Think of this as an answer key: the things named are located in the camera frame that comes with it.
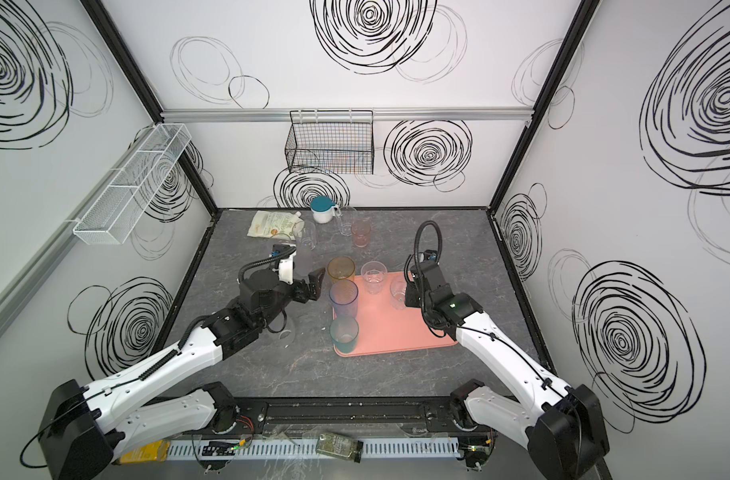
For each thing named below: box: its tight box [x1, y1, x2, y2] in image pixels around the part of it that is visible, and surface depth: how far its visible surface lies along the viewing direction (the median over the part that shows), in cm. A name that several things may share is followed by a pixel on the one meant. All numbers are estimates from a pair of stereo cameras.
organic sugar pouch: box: [247, 210, 305, 240], surface depth 118 cm
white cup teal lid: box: [310, 195, 340, 224], surface depth 117 cm
